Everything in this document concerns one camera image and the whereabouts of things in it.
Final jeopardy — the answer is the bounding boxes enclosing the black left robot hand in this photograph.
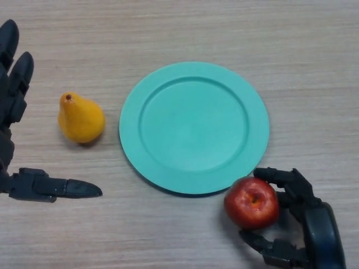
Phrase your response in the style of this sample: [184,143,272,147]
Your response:
[0,18,103,203]

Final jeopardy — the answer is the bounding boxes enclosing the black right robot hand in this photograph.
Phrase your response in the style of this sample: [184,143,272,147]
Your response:
[238,167,346,269]

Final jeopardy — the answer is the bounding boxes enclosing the red apple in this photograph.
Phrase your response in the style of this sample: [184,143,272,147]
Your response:
[223,177,280,231]

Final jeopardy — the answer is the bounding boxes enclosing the green round plate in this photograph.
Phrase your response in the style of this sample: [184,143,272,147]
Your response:
[118,61,270,196]

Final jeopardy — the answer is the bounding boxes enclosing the yellow pear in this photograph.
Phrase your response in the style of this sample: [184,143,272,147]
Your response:
[57,91,107,145]

